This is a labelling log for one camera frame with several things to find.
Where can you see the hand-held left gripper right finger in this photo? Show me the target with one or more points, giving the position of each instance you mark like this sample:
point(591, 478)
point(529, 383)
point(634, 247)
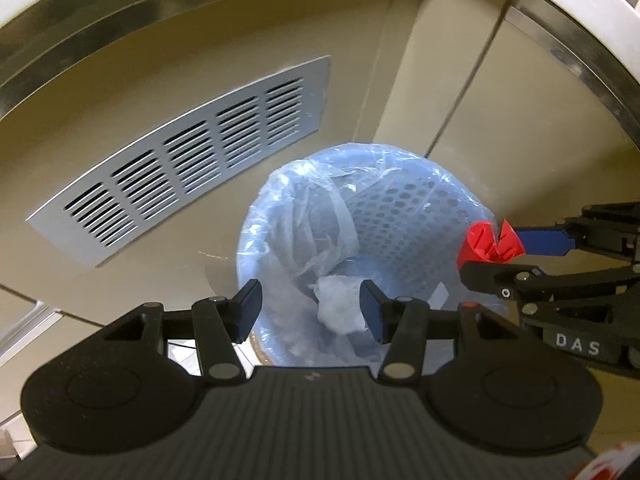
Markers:
point(372, 315)

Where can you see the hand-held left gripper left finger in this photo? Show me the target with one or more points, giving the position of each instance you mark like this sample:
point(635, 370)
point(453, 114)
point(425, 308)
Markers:
point(248, 307)

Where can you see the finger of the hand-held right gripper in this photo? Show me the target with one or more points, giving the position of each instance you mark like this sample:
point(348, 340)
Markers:
point(480, 277)
point(545, 241)

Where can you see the white lined waste basket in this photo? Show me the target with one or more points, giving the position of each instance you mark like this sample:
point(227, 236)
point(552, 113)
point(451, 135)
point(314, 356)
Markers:
point(290, 220)

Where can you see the white perforated plastic waste basket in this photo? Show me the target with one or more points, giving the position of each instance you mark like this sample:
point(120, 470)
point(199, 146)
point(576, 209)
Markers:
point(410, 210)

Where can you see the white crumpled tissue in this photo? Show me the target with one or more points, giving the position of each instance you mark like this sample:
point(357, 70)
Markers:
point(337, 305)

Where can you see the red and white packet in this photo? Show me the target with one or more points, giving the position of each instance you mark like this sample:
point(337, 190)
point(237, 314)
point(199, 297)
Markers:
point(612, 465)

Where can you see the grey cabinet vent grille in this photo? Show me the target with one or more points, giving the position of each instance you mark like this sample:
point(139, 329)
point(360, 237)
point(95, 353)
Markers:
point(200, 160)

